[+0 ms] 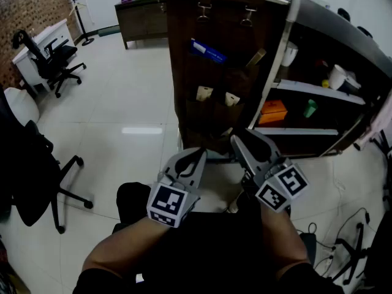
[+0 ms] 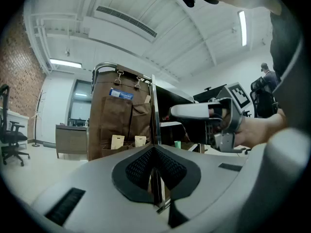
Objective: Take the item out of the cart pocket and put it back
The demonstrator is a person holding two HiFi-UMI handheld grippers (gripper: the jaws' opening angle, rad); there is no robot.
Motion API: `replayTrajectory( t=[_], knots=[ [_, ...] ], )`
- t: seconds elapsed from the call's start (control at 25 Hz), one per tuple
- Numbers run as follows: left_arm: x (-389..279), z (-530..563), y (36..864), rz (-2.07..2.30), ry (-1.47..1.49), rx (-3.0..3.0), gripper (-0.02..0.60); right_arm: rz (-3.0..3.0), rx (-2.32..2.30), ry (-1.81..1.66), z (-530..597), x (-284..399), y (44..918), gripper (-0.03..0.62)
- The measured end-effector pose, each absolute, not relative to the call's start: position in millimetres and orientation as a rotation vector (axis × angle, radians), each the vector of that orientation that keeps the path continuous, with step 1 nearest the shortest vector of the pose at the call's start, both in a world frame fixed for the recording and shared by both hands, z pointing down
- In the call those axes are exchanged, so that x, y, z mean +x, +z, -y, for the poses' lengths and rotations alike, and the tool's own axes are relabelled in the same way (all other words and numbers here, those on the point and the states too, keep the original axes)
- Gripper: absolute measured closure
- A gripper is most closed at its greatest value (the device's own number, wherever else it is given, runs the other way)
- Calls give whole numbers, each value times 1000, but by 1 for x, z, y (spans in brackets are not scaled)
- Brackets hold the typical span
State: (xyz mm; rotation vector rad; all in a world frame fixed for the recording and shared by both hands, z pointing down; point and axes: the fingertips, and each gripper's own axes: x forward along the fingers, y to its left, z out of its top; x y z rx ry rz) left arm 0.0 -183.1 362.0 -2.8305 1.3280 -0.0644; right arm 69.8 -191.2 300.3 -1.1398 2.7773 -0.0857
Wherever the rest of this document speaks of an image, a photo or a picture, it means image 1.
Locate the white desk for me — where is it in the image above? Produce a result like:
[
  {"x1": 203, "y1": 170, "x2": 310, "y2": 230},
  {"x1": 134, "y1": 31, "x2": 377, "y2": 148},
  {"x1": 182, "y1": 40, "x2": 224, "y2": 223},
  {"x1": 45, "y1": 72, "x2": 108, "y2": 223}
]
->
[{"x1": 12, "y1": 18, "x2": 77, "y2": 97}]

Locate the brown pocket organizer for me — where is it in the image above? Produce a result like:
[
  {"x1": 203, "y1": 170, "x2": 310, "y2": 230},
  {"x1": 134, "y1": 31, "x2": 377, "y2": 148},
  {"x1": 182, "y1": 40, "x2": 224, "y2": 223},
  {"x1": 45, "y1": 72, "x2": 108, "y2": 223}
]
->
[{"x1": 183, "y1": 0, "x2": 266, "y2": 140}]

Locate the person's black shirt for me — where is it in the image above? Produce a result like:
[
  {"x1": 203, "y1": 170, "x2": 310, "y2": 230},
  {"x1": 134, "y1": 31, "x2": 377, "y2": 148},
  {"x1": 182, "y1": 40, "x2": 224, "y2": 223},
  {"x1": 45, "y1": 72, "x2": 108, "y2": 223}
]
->
[{"x1": 72, "y1": 209, "x2": 345, "y2": 294}]

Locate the person's leg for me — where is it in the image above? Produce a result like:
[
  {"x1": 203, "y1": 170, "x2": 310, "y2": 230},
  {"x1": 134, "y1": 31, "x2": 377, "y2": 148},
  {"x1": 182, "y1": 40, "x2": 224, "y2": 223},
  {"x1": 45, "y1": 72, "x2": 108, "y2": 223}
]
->
[
  {"x1": 237, "y1": 190, "x2": 263, "y2": 216},
  {"x1": 116, "y1": 181, "x2": 153, "y2": 228}
]

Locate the dark green mat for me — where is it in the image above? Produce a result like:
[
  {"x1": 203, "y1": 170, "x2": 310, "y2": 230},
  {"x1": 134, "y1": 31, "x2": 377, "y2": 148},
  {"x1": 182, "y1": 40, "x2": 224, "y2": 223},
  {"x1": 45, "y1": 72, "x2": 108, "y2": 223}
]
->
[{"x1": 97, "y1": 25, "x2": 121, "y2": 38}]

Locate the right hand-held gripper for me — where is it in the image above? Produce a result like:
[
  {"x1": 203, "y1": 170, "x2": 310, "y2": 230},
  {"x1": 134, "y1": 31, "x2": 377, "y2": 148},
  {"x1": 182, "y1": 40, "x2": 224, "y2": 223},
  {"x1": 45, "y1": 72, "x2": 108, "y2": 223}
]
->
[{"x1": 229, "y1": 128, "x2": 310, "y2": 213}]

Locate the pink cloth bag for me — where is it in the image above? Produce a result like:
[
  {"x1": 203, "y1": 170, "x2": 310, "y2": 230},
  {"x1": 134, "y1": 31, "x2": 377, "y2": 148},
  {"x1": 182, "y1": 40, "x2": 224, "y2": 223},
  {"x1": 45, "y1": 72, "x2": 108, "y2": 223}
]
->
[{"x1": 360, "y1": 89, "x2": 392, "y2": 145}]

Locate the patterned bag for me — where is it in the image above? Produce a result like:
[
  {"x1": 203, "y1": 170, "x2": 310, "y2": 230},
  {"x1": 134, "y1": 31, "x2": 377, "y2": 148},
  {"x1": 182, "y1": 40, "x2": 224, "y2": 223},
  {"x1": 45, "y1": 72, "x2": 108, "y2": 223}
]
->
[{"x1": 0, "y1": 234, "x2": 31, "y2": 294}]

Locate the black stand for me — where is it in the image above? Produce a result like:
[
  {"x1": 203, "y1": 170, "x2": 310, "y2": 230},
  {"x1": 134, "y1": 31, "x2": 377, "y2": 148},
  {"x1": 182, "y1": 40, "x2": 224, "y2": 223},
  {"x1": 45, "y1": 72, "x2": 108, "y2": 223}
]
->
[{"x1": 370, "y1": 129, "x2": 392, "y2": 205}]

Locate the person's left forearm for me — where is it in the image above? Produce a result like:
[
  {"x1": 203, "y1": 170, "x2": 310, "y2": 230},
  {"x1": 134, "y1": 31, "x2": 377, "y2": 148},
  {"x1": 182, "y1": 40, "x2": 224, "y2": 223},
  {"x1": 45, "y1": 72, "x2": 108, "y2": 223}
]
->
[{"x1": 81, "y1": 215, "x2": 172, "y2": 280}]

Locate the dark bowl with white rim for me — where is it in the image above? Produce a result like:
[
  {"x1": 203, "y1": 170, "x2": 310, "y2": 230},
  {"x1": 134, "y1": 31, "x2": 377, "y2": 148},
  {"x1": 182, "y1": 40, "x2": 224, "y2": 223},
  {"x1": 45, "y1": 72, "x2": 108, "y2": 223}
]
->
[{"x1": 342, "y1": 71, "x2": 363, "y2": 95}]

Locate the white paper bucket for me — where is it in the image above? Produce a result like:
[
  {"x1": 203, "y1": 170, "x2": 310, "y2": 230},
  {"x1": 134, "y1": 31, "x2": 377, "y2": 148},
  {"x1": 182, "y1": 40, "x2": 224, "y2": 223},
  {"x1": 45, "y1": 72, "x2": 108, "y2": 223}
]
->
[{"x1": 328, "y1": 64, "x2": 349, "y2": 91}]

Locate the person's right leg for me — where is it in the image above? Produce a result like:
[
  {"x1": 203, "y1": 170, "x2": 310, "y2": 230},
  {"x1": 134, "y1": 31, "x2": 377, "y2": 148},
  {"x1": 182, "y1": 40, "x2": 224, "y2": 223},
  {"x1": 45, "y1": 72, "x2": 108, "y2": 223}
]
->
[{"x1": 237, "y1": 190, "x2": 263, "y2": 216}]

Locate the black floor cable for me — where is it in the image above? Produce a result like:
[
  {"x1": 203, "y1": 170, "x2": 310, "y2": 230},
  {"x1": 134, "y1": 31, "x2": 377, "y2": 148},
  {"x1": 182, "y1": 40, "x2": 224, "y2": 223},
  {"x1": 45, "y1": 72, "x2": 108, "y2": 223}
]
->
[{"x1": 295, "y1": 206, "x2": 373, "y2": 280}]

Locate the wooden clothes hanger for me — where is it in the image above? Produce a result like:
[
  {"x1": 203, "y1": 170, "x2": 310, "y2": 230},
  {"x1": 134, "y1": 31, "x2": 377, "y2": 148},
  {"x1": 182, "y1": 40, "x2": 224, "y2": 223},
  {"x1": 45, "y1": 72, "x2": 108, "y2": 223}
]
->
[{"x1": 69, "y1": 1, "x2": 87, "y2": 17}]

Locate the beige packet item with hole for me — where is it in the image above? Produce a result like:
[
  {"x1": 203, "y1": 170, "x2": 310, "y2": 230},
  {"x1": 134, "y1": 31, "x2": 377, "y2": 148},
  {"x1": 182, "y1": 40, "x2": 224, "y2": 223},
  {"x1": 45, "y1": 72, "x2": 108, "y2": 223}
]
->
[{"x1": 195, "y1": 86, "x2": 214, "y2": 103}]

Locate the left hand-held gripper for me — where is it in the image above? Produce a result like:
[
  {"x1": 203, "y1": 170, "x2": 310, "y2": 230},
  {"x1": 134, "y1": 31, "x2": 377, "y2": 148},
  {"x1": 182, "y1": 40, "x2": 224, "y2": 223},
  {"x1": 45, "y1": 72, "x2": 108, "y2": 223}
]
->
[{"x1": 146, "y1": 147, "x2": 209, "y2": 228}]

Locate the small black object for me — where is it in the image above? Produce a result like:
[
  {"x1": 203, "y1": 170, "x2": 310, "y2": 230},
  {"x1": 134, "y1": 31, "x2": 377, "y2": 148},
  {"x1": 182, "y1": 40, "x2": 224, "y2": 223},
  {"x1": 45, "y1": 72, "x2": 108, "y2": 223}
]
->
[
  {"x1": 356, "y1": 25, "x2": 374, "y2": 39},
  {"x1": 337, "y1": 7, "x2": 352, "y2": 23}
]

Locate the black office chair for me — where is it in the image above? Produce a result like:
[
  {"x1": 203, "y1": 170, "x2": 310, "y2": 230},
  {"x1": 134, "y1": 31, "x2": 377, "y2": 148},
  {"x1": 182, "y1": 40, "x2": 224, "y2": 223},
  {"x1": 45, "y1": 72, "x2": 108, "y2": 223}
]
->
[
  {"x1": 329, "y1": 222, "x2": 392, "y2": 286},
  {"x1": 11, "y1": 29, "x2": 88, "y2": 99},
  {"x1": 0, "y1": 84, "x2": 94, "y2": 235}
]

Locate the white power strip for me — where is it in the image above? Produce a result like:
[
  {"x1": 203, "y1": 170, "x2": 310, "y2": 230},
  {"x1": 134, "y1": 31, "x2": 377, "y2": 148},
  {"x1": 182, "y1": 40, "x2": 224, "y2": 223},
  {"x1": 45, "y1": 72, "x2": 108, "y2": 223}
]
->
[{"x1": 323, "y1": 246, "x2": 336, "y2": 269}]

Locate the orange box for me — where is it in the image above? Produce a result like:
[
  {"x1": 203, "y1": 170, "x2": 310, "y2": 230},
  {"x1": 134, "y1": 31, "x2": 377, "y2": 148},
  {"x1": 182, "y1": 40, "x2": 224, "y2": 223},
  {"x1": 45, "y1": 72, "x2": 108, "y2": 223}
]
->
[{"x1": 258, "y1": 99, "x2": 288, "y2": 126}]

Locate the person's right forearm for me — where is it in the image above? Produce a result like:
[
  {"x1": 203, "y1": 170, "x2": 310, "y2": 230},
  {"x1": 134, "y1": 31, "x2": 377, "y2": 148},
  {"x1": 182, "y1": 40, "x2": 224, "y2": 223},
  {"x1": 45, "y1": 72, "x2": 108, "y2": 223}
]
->
[{"x1": 259, "y1": 205, "x2": 311, "y2": 281}]

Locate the blue packet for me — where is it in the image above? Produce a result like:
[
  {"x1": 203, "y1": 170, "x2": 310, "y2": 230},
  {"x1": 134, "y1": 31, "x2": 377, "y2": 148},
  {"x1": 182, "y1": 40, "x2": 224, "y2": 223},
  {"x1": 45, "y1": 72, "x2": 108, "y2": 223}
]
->
[{"x1": 190, "y1": 37, "x2": 228, "y2": 64}]

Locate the person's left leg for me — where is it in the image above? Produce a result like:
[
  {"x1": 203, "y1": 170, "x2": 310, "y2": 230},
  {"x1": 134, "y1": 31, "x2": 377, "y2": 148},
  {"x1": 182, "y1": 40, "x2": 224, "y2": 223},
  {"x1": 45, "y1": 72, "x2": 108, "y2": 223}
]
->
[{"x1": 116, "y1": 181, "x2": 153, "y2": 228}]

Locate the brown wooden cabinet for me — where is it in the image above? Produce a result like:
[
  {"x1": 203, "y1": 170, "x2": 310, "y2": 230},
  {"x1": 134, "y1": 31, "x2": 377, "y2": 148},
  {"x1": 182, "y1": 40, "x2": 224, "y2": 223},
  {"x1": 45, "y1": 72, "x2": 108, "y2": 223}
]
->
[{"x1": 115, "y1": 0, "x2": 169, "y2": 50}]

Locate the metal clip hook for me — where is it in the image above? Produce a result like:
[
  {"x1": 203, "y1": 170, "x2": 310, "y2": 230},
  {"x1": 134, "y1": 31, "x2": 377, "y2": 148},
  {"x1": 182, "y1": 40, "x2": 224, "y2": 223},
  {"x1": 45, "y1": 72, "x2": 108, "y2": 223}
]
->
[
  {"x1": 240, "y1": 7, "x2": 258, "y2": 28},
  {"x1": 197, "y1": 1, "x2": 213, "y2": 23}
]

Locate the black coat rack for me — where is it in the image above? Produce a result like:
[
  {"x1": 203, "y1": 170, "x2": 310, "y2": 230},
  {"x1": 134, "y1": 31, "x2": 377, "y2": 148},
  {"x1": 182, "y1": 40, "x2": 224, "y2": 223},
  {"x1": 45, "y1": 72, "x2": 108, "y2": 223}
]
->
[{"x1": 66, "y1": 0, "x2": 95, "y2": 47}]

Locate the tall white cup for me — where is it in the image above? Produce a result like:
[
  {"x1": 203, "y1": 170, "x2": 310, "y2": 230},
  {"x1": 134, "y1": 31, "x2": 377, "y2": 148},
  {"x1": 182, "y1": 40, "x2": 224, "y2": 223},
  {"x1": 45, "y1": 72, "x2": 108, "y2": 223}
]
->
[{"x1": 281, "y1": 40, "x2": 299, "y2": 67}]

